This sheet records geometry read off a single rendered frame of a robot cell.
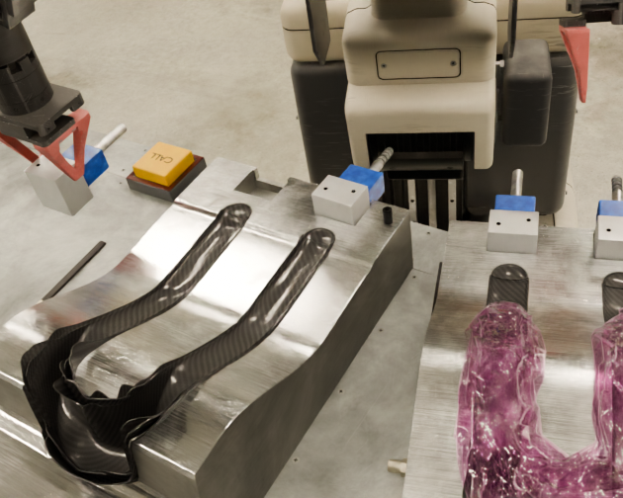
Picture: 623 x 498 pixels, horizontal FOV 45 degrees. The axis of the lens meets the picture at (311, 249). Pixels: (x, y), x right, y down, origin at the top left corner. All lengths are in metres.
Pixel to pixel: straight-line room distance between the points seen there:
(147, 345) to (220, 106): 2.04
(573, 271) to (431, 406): 0.24
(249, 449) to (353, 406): 0.15
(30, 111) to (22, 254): 0.28
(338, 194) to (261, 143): 1.67
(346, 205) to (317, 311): 0.12
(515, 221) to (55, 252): 0.58
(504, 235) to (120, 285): 0.40
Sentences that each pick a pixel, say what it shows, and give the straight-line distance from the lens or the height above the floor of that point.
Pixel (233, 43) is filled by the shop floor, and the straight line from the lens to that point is 3.05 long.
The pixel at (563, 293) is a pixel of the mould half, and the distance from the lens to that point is 0.79.
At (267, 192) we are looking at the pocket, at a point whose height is 0.86.
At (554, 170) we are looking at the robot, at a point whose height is 0.43.
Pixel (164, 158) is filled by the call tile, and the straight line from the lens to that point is 1.06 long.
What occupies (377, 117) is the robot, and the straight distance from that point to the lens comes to 1.15.
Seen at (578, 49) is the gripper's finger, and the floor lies 1.04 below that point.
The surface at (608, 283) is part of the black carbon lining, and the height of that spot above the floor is 0.85.
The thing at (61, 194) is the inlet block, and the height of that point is 0.94.
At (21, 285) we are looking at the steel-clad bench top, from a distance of 1.01.
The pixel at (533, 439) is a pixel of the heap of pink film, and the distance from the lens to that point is 0.64.
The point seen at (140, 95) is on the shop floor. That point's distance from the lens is 2.88.
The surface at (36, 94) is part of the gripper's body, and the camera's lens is 0.83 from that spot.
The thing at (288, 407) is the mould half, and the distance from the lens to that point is 0.70.
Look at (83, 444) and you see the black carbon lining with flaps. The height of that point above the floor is 0.87.
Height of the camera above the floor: 1.44
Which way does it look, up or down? 44 degrees down
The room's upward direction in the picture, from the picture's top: 11 degrees counter-clockwise
